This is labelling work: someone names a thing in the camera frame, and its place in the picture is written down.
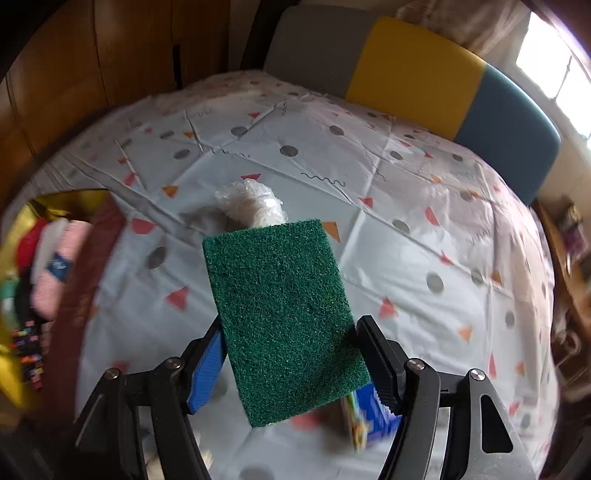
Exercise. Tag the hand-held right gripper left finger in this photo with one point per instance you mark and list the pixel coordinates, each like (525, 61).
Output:
(207, 369)

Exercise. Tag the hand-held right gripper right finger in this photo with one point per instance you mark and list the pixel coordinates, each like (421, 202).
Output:
(375, 362)

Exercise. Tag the yellow and green scrub sponge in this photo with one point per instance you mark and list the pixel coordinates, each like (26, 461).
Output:
(277, 314)

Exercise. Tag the yellow transparent plastic bin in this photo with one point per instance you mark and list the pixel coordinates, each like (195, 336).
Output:
(83, 295)

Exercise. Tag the red and beige plush item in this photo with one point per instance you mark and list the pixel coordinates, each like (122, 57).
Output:
(30, 247)

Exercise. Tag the blue packet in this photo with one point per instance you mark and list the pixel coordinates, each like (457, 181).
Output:
(369, 410)

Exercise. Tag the patterned grey bed sheet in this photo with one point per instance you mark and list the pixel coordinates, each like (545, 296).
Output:
(369, 230)

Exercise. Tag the plastic-wrapped white cotton bundle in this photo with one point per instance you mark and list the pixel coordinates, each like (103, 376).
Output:
(251, 203)

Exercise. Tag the pink rolled towel blue band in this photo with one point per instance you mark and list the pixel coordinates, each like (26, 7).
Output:
(46, 295)

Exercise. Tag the wooden side shelf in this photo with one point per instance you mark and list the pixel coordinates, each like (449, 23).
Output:
(568, 277)

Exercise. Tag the grey yellow blue headboard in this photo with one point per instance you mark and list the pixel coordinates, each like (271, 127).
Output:
(415, 69)

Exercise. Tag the wooden wardrobe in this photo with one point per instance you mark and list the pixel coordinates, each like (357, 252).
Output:
(69, 69)

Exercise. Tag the window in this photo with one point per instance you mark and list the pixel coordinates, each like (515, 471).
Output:
(545, 60)

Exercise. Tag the pink curtain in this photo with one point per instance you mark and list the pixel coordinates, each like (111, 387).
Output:
(461, 23)

